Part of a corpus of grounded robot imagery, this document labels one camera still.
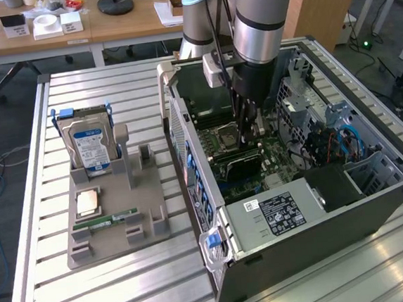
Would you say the flat white box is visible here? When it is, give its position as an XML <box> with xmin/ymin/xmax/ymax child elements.
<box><xmin>31</xmin><ymin>20</ymin><xmax>65</xmax><ymax>42</ymax></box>

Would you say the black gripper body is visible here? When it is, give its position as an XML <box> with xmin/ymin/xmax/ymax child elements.
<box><xmin>231</xmin><ymin>58</ymin><xmax>280</xmax><ymax>111</ymax></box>

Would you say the black low-profile graphics card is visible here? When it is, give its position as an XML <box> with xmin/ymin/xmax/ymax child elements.
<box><xmin>222</xmin><ymin>151</ymin><xmax>264</xmax><ymax>182</ymax></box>

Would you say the green motherboard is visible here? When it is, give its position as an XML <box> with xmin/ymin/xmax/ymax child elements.
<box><xmin>188</xmin><ymin>92</ymin><xmax>311</xmax><ymax>208</ymax></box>

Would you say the white paper stack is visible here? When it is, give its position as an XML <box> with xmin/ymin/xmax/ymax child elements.
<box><xmin>153</xmin><ymin>0</ymin><xmax>185</xmax><ymax>29</ymax></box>

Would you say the metal disk bay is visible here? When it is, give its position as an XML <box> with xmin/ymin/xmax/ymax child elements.
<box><xmin>340</xmin><ymin>140</ymin><xmax>403</xmax><ymax>199</ymax></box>

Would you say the grey open PC case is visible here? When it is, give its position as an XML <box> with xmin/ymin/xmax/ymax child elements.
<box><xmin>155</xmin><ymin>27</ymin><xmax>403</xmax><ymax>302</ymax></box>

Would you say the wooden cabinet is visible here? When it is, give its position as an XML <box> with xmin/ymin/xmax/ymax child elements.
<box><xmin>279</xmin><ymin>0</ymin><xmax>372</xmax><ymax>56</ymax></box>

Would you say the CPU with copper lid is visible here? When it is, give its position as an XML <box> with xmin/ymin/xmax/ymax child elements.
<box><xmin>74</xmin><ymin>188</ymin><xmax>104</xmax><ymax>218</ymax></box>

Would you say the grey parts rack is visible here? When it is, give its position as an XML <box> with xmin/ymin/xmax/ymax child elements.
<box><xmin>55</xmin><ymin>120</ymin><xmax>174</xmax><ymax>270</ymax></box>

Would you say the small white box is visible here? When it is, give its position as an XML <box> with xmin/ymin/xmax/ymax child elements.
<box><xmin>59</xmin><ymin>11</ymin><xmax>84</xmax><ymax>35</ymax></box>

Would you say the black round lamp base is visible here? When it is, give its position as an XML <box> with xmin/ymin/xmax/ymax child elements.
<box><xmin>96</xmin><ymin>0</ymin><xmax>136</xmax><ymax>18</ymax></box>

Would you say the installed green RAM stick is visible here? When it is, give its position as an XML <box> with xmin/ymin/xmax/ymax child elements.
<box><xmin>214</xmin><ymin>147</ymin><xmax>261</xmax><ymax>161</ymax></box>

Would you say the white box with black lid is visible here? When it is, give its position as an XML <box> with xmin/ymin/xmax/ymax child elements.
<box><xmin>0</xmin><ymin>13</ymin><xmax>32</xmax><ymax>39</ymax></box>

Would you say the wooden desk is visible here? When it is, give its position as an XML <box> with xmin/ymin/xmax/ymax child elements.
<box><xmin>0</xmin><ymin>0</ymin><xmax>96</xmax><ymax>76</ymax></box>
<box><xmin>87</xmin><ymin>0</ymin><xmax>286</xmax><ymax>68</ymax></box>

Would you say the white floor box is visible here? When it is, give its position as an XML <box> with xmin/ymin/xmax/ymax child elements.
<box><xmin>343</xmin><ymin>11</ymin><xmax>361</xmax><ymax>46</ymax></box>

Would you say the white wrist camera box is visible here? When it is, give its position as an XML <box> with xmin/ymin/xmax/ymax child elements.
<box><xmin>200</xmin><ymin>51</ymin><xmax>232</xmax><ymax>89</ymax></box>

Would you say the black chair base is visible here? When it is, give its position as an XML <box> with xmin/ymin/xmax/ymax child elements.
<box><xmin>0</xmin><ymin>56</ymin><xmax>77</xmax><ymax>104</ymax></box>

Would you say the blue disk wire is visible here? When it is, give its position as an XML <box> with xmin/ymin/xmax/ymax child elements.
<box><xmin>336</xmin><ymin>122</ymin><xmax>368</xmax><ymax>164</ymax></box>

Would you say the blue case latch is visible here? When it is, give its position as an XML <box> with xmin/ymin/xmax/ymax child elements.
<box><xmin>205</xmin><ymin>226</ymin><xmax>230</xmax><ymax>261</ymax></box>

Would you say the silver chipset heatsink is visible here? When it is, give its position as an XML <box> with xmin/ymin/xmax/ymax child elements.
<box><xmin>264</xmin><ymin>172</ymin><xmax>287</xmax><ymax>190</ymax></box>

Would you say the hard disk with blue caddy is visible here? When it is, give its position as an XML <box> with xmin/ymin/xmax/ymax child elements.
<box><xmin>49</xmin><ymin>101</ymin><xmax>124</xmax><ymax>182</ymax></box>

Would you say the CPU socket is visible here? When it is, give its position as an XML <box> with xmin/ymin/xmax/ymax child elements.
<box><xmin>212</xmin><ymin>122</ymin><xmax>241</xmax><ymax>153</ymax></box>

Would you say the white tape roll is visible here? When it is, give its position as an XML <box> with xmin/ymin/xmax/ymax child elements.
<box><xmin>32</xmin><ymin>13</ymin><xmax>58</xmax><ymax>32</ymax></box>

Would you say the red and black wire bundle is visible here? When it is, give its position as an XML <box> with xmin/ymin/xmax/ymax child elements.
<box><xmin>304</xmin><ymin>127</ymin><xmax>345</xmax><ymax>168</ymax></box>

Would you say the grey power supply unit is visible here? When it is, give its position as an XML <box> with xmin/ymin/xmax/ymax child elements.
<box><xmin>222</xmin><ymin>177</ymin><xmax>330</xmax><ymax>255</ymax></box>

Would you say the loose green RAM stick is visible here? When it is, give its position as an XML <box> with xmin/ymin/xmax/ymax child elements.
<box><xmin>72</xmin><ymin>208</ymin><xmax>140</xmax><ymax>231</ymax></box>

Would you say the white floor cable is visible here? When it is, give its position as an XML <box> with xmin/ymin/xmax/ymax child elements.
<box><xmin>0</xmin><ymin>144</ymin><xmax>30</xmax><ymax>168</ymax></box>

